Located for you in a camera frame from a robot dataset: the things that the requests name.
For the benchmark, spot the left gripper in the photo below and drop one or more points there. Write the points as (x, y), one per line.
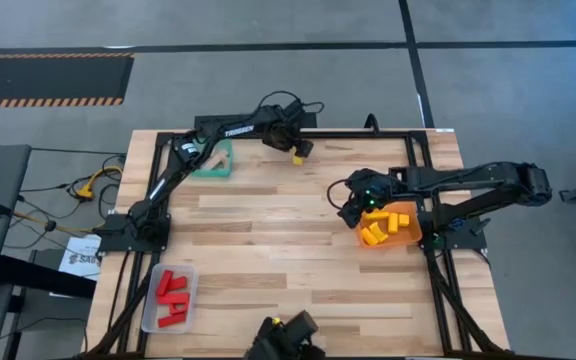
(280, 132)

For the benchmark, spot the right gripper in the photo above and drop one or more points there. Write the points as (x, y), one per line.
(385, 190)

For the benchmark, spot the small yellow block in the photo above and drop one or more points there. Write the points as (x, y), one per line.
(298, 161)
(404, 220)

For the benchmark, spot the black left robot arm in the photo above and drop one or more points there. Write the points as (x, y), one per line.
(148, 222)

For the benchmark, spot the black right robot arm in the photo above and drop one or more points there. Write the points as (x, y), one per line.
(468, 175)

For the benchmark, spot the orange translucent bin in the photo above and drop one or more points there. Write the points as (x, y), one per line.
(408, 240)

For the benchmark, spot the green translucent bin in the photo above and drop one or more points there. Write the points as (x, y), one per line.
(225, 172)

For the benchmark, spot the black boxy device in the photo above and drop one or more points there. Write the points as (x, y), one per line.
(288, 340)

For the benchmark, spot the clear plastic bin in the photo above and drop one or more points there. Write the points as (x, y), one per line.
(190, 320)

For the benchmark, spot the white printed paper sheet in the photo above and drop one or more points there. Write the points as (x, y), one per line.
(80, 260)

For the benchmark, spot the hazard striped black floor mat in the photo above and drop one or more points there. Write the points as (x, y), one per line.
(43, 80)

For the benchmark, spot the dark grey side desk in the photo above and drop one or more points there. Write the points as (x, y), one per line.
(3, 220)

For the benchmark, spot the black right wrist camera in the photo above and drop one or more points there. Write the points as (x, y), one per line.
(365, 180)

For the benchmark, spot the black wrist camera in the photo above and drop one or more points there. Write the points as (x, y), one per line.
(365, 180)
(293, 109)

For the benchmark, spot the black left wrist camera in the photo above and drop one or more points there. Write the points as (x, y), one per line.
(293, 109)

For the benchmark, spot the black aluminium table frame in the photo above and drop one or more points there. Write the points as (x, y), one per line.
(358, 134)

